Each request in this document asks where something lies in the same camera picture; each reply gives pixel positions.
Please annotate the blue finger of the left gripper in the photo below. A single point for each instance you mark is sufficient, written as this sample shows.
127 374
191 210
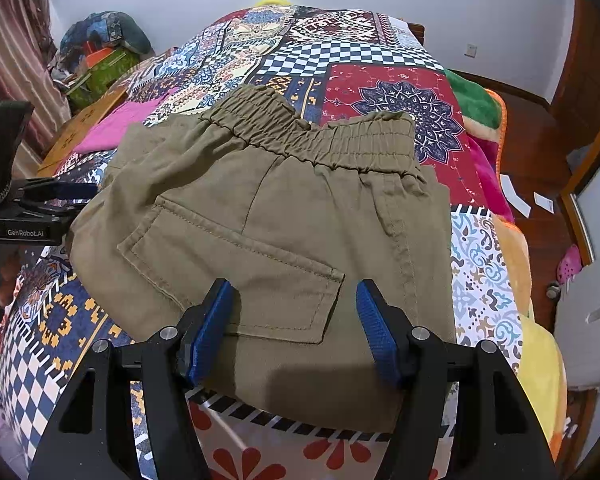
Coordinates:
42 190

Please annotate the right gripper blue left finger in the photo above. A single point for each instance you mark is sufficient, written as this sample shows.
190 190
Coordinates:
90 434

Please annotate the olive khaki pants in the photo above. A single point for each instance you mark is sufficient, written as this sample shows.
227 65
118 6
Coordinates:
292 214

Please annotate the person left hand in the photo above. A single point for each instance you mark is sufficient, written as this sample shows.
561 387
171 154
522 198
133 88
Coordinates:
10 268

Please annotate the wooden lap desk board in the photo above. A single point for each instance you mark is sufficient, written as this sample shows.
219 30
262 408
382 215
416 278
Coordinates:
75 130

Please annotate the colourful fleece blanket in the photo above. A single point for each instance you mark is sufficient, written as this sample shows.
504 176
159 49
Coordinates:
542 371

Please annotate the pink folded cloth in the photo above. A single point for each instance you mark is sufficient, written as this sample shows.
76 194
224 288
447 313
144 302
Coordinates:
109 132

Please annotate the striped red beige curtain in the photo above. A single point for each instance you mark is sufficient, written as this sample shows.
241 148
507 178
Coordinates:
26 51

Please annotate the green storage basket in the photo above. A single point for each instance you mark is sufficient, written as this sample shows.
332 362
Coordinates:
96 79

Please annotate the pile of blue clothes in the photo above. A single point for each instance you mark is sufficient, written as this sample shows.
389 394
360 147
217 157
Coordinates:
105 29

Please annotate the pink slipper on floor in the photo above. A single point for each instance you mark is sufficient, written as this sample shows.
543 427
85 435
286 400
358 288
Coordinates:
569 265

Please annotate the small white paper on floor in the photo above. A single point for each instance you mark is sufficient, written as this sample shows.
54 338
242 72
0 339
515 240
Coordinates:
544 202

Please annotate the yellow curved pillow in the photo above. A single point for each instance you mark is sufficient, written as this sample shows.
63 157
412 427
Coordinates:
273 3

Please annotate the patchwork patterned bed quilt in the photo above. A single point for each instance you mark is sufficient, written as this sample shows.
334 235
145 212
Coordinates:
330 66

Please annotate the wooden wardrobe with sliding door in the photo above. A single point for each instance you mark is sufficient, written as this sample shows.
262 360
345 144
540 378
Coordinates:
576 109

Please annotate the white wall socket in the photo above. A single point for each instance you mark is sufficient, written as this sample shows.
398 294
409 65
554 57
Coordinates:
471 50

